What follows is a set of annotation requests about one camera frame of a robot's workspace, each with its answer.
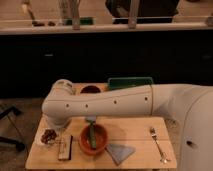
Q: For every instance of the dark red grape bunch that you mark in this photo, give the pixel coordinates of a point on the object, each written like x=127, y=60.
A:
x=48, y=135

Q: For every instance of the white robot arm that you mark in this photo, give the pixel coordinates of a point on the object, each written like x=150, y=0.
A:
x=190, y=105

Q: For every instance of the white paper cup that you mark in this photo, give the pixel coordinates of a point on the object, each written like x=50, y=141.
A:
x=38, y=139

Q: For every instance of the green plastic tray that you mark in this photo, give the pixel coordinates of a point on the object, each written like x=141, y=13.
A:
x=127, y=82

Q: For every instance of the dark brown bowl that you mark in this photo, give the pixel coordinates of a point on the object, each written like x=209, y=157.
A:
x=90, y=89

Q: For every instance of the blue sponge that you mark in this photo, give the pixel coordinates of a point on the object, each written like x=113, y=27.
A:
x=91, y=119

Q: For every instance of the green cucumber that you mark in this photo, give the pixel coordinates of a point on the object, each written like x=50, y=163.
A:
x=92, y=138

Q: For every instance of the orange bowl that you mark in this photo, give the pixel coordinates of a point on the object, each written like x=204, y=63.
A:
x=100, y=142

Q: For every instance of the silver fork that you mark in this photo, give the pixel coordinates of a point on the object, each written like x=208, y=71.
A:
x=163, y=159

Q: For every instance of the blue folded napkin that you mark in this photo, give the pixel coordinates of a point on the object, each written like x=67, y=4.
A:
x=119, y=152

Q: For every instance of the wooden brush block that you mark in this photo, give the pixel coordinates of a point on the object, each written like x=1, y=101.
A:
x=65, y=148

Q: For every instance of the black chair base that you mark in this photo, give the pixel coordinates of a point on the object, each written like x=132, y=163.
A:
x=6, y=124

